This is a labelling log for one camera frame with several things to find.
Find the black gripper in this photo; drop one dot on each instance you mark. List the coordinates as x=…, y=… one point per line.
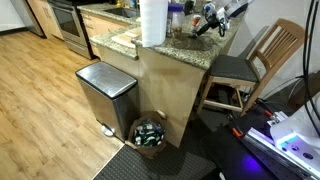
x=216, y=18

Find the white orange-label pill bottle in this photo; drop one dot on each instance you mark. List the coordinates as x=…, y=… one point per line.
x=195, y=22

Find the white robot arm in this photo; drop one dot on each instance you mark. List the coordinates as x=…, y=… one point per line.
x=307, y=128

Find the white paper towel roll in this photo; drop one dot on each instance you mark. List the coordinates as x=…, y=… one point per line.
x=153, y=15

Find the clear jar purple lid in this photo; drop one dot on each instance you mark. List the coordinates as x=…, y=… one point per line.
x=175, y=19

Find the wooden chair grey cushion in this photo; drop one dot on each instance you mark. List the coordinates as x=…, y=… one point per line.
x=250, y=76

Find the stainless steel trash can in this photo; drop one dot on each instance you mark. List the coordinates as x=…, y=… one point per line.
x=113, y=96

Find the brown paper bag of cans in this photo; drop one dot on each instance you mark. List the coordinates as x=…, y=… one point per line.
x=147, y=134

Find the stainless steel oven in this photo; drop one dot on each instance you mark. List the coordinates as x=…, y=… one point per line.
x=70, y=23

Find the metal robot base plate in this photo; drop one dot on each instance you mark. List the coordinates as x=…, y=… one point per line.
x=266, y=146

